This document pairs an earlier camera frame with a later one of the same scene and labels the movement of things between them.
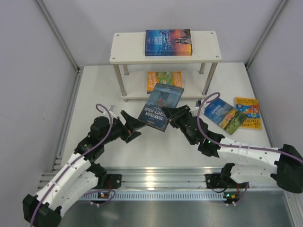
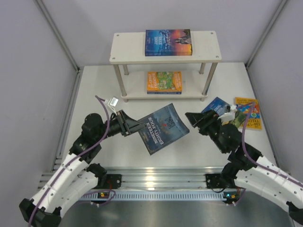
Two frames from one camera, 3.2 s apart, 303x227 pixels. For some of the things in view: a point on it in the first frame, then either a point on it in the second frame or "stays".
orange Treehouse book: (250, 107) stays
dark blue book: (162, 96) to (163, 126)
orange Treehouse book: (170, 78) stays
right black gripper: (181, 116) to (206, 125)
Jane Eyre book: (170, 42) stays
